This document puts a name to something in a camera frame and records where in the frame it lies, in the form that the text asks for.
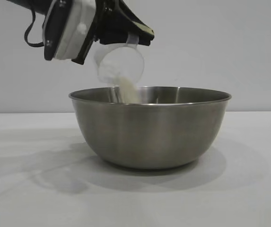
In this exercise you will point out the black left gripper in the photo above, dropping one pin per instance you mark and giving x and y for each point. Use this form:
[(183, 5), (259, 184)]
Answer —
[(98, 23)]

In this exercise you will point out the clear plastic measuring cup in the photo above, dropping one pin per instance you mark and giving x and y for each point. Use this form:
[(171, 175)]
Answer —
[(130, 61)]

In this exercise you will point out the white rice grains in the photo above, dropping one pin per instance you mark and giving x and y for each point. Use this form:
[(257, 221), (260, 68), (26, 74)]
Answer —
[(129, 89)]

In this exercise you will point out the large stainless steel bowl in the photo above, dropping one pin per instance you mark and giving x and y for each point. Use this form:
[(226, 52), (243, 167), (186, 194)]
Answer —
[(149, 130)]

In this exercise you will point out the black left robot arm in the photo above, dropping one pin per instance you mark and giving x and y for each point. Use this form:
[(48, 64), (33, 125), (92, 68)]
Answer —
[(31, 4)]

